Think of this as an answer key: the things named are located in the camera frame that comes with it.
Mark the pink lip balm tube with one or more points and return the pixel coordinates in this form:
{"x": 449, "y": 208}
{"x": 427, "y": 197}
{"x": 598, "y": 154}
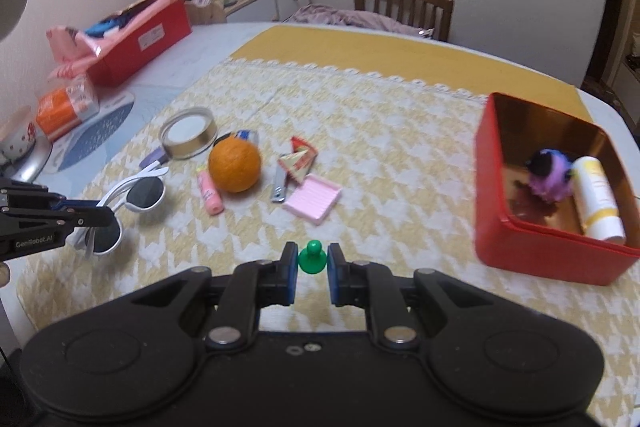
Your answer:
{"x": 210, "y": 194}

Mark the red storage box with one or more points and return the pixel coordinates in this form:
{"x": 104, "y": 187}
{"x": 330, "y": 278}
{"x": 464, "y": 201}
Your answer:
{"x": 145, "y": 42}

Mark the silver nail clipper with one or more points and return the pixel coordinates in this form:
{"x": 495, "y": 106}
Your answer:
{"x": 278, "y": 192}

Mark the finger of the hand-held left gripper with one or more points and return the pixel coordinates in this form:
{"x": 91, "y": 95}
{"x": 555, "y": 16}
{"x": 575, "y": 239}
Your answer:
{"x": 75, "y": 206}
{"x": 97, "y": 217}

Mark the pale marbled table mat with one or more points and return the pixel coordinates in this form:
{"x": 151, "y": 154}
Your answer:
{"x": 200, "y": 57}

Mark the pink cloth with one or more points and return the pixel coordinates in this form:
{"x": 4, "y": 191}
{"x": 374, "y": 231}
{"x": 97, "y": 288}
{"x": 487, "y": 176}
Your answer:
{"x": 350, "y": 17}

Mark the orange fruit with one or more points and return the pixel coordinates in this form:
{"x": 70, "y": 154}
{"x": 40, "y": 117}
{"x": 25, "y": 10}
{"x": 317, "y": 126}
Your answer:
{"x": 235, "y": 167}

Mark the blue black round object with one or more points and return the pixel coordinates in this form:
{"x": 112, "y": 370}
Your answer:
{"x": 550, "y": 179}

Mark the red beige triangular packet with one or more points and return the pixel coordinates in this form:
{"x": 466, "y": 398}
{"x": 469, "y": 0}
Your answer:
{"x": 297, "y": 162}

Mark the pink square tray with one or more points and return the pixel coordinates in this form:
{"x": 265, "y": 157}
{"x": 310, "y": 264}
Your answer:
{"x": 312, "y": 199}

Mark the cardboard box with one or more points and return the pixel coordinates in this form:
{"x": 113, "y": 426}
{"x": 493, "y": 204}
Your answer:
{"x": 205, "y": 13}

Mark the white yellow bottle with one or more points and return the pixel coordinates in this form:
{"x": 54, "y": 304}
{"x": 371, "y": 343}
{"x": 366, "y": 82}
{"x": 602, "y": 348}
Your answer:
{"x": 597, "y": 197}

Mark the silver plate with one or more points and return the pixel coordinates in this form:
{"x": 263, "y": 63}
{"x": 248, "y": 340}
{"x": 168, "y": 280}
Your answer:
{"x": 39, "y": 157}

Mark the green pawn piece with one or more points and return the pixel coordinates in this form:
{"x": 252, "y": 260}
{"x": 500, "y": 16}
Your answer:
{"x": 312, "y": 259}

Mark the small purple object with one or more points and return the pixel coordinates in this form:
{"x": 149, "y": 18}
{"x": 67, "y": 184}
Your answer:
{"x": 152, "y": 155}

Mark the red tin box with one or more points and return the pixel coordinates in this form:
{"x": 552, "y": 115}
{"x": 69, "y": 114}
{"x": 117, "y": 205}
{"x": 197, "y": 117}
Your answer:
{"x": 525, "y": 247}

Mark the white bowl with red print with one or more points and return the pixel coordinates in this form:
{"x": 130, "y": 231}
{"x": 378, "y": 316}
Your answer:
{"x": 17, "y": 137}

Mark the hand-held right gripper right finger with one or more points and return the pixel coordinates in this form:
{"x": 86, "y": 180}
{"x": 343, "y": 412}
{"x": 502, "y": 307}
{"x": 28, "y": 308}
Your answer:
{"x": 334, "y": 281}

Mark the orange packet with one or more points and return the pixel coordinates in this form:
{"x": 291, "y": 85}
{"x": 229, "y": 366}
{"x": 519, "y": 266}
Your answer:
{"x": 60, "y": 107}

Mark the yellow tablecloth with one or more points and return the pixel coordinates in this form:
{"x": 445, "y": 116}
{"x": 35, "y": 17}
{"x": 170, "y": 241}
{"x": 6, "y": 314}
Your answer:
{"x": 400, "y": 52}

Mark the blue patterned placemat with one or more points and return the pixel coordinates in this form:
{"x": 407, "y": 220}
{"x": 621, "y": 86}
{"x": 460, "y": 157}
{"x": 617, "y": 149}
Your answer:
{"x": 100, "y": 122}

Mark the round gold tin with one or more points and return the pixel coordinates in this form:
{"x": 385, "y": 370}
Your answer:
{"x": 186, "y": 150}

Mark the pink plastic packaging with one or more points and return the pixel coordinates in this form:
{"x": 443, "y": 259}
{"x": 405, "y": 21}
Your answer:
{"x": 75, "y": 42}

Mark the yellow white houndstooth mat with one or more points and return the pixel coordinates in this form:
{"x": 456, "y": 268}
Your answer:
{"x": 400, "y": 132}

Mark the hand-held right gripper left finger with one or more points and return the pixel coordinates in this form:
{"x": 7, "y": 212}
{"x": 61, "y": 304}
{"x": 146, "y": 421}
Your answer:
{"x": 289, "y": 279}

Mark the small blue white packet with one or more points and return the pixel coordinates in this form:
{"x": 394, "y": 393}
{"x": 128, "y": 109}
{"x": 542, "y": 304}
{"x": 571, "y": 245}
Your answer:
{"x": 247, "y": 137}

